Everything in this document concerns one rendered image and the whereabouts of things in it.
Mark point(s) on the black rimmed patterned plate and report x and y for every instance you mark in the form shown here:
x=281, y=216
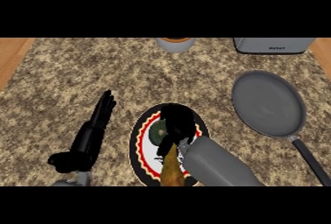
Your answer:
x=144, y=145

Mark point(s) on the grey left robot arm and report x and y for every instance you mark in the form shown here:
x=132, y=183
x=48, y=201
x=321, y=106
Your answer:
x=74, y=179

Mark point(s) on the grey cylindrical container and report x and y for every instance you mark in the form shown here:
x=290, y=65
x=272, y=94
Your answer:
x=175, y=44

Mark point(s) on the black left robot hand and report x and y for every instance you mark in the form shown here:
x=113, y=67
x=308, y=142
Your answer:
x=95, y=122

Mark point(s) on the grey frying pan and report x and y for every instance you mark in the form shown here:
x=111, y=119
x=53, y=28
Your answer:
x=269, y=105

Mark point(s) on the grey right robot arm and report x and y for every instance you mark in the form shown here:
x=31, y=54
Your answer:
x=215, y=163

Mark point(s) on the grey toaster appliance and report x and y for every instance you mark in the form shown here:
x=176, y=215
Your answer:
x=274, y=45

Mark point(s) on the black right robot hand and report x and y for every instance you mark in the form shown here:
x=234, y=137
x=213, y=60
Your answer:
x=176, y=121

